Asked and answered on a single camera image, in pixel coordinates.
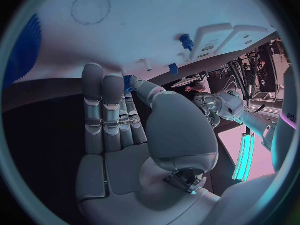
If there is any person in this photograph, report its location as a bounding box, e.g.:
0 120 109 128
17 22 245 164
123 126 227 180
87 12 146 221
183 76 211 94

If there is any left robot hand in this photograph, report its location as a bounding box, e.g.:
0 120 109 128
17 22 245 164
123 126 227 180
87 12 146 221
193 92 224 131

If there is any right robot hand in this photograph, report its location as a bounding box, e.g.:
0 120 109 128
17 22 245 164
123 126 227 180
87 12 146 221
75 62 222 225

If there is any dark equipment rack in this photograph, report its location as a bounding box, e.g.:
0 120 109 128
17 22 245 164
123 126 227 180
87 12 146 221
220 38 286 106

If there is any small blue gear peg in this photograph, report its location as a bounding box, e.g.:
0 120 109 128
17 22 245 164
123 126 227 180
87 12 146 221
122 74 136 99

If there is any glowing light bar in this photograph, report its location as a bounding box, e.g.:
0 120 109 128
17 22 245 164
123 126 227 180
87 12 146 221
231 131 257 182

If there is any white task board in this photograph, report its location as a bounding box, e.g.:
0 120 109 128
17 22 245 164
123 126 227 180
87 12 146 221
13 0 279 85

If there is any blue block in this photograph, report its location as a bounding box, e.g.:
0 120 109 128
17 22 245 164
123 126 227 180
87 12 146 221
168 63 180 75

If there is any blue plug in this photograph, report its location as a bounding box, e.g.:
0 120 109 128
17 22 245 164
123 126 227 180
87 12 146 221
178 33 195 52

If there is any large blue gear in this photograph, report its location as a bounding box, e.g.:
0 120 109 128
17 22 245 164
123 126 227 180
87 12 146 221
2 12 44 91

